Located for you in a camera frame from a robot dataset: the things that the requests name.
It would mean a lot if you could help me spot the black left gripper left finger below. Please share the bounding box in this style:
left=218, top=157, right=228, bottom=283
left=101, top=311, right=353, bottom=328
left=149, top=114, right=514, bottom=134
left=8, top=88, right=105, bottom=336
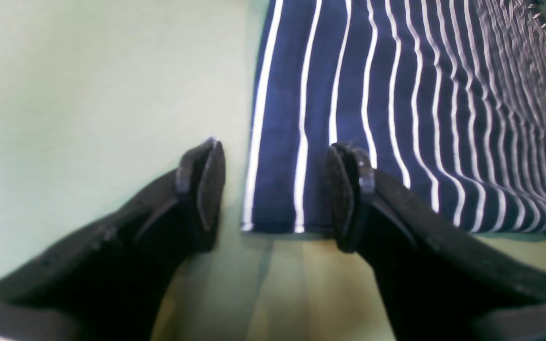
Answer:
left=0, top=138, right=226, bottom=341

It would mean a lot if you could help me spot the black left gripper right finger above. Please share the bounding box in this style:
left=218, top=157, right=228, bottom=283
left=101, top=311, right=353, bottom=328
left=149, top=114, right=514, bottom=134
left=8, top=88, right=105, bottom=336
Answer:
left=326, top=143, right=546, bottom=341

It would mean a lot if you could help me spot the navy white striped T-shirt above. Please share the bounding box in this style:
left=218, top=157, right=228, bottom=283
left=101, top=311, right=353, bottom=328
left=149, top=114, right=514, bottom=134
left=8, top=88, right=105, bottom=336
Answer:
left=240, top=0, right=546, bottom=234

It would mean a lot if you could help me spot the light green table cloth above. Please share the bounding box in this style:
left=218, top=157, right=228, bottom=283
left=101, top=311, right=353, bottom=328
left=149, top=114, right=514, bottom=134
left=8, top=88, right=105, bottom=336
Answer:
left=0, top=0, right=546, bottom=341

